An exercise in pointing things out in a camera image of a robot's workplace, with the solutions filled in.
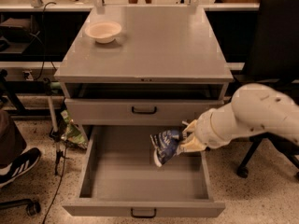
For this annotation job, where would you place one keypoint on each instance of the open grey drawer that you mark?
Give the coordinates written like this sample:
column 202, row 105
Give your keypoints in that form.
column 119, row 174

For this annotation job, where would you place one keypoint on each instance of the black lower drawer handle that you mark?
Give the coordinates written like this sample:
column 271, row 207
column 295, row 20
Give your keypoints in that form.
column 143, row 213

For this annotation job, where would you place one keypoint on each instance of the black chair caster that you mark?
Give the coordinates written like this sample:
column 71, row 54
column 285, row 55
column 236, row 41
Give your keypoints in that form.
column 32, row 207

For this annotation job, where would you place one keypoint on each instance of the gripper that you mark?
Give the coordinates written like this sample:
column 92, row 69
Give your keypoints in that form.
column 205, row 130

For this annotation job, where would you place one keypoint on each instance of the green chip bag on floor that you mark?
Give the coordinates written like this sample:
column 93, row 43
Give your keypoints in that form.
column 71, row 132

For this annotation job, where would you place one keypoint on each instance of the blue chip bag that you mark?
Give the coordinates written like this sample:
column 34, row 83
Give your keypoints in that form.
column 166, row 146

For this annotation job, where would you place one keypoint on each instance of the black white sneaker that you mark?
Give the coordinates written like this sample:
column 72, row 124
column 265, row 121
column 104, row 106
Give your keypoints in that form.
column 23, row 164

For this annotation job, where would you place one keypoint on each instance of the black office chair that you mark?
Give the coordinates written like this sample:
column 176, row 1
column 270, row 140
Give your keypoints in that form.
column 273, row 61

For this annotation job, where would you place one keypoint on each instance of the dark trouser leg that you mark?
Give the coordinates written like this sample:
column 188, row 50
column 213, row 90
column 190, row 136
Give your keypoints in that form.
column 12, row 143

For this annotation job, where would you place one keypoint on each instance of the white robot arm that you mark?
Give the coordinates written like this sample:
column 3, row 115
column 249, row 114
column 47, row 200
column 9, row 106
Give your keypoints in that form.
column 254, row 109

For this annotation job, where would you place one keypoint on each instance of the black drawer handle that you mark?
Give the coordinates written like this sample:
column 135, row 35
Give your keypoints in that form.
column 137, row 111
column 143, row 213

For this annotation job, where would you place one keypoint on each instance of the black upper drawer handle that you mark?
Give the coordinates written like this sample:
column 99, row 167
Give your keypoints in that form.
column 137, row 111

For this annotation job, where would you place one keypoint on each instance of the closed grey upper drawer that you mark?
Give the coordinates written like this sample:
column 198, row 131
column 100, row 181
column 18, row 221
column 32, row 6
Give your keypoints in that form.
column 118, row 112

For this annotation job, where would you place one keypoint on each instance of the metal stand pole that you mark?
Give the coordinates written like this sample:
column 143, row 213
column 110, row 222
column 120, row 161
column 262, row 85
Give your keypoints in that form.
column 55, row 130

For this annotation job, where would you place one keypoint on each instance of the grey drawer cabinet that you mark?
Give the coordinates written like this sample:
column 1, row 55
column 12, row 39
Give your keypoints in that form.
column 162, row 53

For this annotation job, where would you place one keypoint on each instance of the white bowl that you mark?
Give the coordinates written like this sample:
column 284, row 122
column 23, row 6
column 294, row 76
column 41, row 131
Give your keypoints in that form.
column 103, row 32

